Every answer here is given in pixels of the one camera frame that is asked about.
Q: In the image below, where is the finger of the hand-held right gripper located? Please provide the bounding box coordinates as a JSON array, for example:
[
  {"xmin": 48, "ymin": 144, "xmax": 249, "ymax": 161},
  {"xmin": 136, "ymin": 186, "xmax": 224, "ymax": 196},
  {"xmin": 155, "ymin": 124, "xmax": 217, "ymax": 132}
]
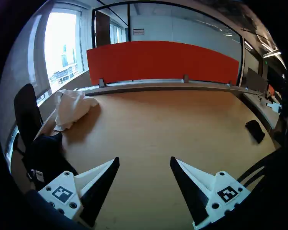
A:
[{"xmin": 266, "ymin": 102, "xmax": 283, "ymax": 113}]

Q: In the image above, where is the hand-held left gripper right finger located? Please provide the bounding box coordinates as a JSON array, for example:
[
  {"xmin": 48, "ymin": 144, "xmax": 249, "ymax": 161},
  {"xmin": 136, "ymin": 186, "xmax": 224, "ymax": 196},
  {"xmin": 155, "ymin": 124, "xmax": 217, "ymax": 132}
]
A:
[{"xmin": 170, "ymin": 156, "xmax": 252, "ymax": 230}]

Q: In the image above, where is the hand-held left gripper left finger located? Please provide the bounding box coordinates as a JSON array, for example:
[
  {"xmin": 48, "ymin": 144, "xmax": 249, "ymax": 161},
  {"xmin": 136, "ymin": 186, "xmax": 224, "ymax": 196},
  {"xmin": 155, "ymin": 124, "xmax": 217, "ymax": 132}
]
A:
[{"xmin": 38, "ymin": 157, "xmax": 120, "ymax": 228}]

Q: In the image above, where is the black towel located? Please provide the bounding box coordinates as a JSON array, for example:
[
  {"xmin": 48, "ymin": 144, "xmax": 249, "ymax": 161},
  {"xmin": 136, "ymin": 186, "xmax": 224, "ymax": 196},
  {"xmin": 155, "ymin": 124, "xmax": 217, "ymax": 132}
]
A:
[{"xmin": 245, "ymin": 120, "xmax": 266, "ymax": 144}]

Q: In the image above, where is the grey desk screen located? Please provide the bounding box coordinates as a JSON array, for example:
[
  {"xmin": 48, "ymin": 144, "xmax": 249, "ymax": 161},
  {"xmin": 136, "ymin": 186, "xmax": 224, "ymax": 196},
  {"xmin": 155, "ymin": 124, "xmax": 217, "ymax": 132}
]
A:
[{"xmin": 247, "ymin": 67, "xmax": 269, "ymax": 92}]

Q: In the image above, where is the heap of black towels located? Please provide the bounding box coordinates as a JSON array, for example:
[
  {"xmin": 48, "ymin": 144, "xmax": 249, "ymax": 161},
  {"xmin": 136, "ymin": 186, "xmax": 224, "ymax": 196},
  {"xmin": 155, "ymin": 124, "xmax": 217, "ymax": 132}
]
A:
[{"xmin": 26, "ymin": 132, "xmax": 79, "ymax": 190}]

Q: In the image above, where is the heap of white towels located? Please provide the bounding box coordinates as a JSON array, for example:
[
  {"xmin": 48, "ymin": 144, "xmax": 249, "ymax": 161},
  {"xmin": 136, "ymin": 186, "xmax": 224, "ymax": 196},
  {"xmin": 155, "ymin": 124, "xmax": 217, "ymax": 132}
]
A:
[{"xmin": 53, "ymin": 89, "xmax": 99, "ymax": 132}]

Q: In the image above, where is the black office chair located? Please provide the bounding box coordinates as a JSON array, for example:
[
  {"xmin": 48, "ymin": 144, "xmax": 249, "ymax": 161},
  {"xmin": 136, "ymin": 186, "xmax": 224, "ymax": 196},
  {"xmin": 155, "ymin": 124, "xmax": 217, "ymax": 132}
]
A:
[{"xmin": 13, "ymin": 83, "xmax": 44, "ymax": 154}]

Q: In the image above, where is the red desk screen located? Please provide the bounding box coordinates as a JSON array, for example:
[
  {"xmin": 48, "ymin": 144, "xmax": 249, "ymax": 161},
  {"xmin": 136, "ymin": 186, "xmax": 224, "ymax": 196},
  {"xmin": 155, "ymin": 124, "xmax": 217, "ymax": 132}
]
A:
[{"xmin": 74, "ymin": 41, "xmax": 265, "ymax": 96}]

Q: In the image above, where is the black cable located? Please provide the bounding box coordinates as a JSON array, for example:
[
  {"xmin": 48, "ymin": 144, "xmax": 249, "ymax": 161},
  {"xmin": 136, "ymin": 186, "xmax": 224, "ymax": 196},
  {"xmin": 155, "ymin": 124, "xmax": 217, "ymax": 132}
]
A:
[
  {"xmin": 242, "ymin": 168, "xmax": 267, "ymax": 188},
  {"xmin": 237, "ymin": 157, "xmax": 276, "ymax": 183}
]

